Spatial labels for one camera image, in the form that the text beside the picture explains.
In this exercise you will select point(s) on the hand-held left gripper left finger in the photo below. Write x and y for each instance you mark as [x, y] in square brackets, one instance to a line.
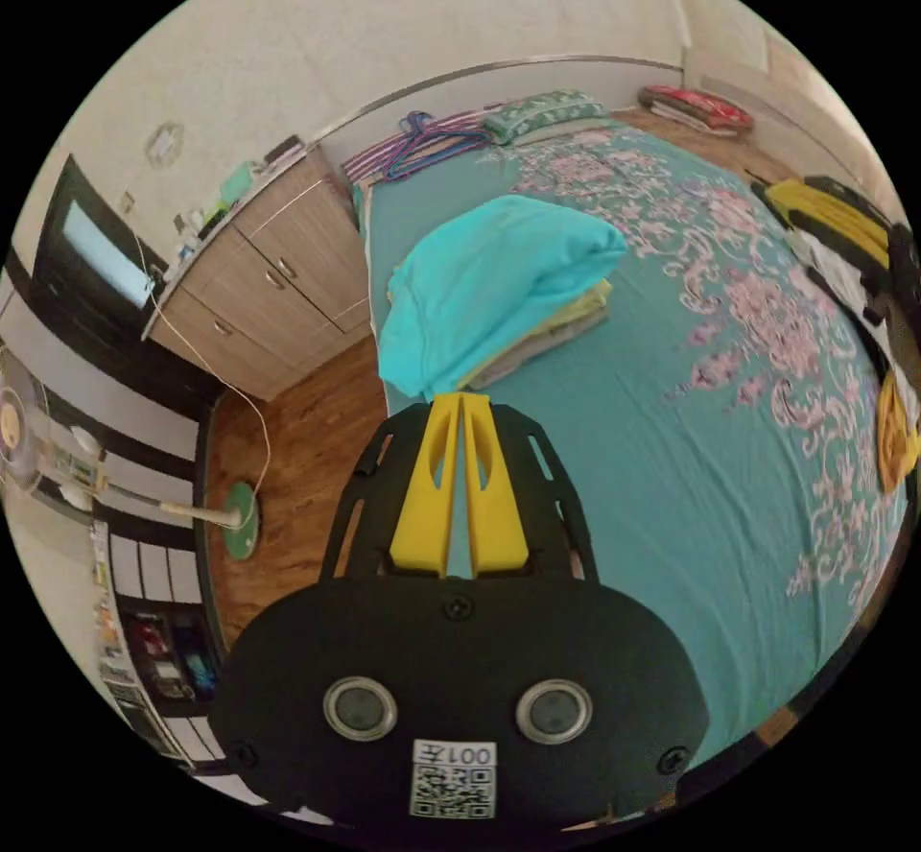
[421, 506]

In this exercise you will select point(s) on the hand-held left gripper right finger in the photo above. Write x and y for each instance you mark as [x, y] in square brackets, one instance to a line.
[496, 514]

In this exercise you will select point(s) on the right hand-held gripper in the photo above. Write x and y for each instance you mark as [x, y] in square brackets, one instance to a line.
[901, 269]

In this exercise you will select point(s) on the turquoise blue long sleeve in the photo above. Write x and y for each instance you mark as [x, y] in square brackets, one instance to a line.
[489, 269]

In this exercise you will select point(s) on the bed with teal flowered sheet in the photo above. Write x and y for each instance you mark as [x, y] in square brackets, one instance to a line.
[647, 478]

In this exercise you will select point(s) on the red folded blanket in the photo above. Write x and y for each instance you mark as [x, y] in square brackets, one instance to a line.
[694, 106]

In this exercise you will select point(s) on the standing fan with green base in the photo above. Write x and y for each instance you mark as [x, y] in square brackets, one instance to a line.
[241, 521]

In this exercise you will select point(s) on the pile of folded clothes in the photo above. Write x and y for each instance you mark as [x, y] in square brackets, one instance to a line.
[554, 323]

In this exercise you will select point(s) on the wooden cupboard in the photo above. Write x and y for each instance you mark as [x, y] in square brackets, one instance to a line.
[288, 276]

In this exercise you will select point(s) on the black and white shelf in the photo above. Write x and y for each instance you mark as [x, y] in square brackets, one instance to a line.
[158, 658]

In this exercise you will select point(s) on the green patterned pillow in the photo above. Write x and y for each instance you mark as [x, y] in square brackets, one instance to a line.
[543, 111]

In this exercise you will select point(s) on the blue clothes hanger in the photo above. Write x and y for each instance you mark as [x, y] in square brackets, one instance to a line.
[432, 155]

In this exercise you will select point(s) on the purple clothes hanger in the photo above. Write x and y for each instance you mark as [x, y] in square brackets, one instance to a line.
[416, 124]

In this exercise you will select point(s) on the black television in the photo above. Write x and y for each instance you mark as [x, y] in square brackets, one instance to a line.
[86, 255]

